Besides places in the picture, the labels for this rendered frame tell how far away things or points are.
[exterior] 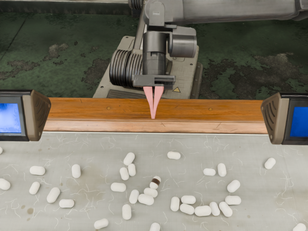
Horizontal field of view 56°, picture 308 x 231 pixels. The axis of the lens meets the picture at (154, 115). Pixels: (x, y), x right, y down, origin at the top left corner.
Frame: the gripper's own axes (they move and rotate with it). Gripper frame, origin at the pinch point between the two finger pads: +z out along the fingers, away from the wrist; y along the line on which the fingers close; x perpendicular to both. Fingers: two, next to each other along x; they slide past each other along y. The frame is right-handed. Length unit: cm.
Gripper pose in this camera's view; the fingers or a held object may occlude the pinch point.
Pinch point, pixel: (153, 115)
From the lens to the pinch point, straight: 69.5
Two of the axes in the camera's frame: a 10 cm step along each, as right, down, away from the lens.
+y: 10.0, 0.2, -0.1
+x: 0.1, 0.4, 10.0
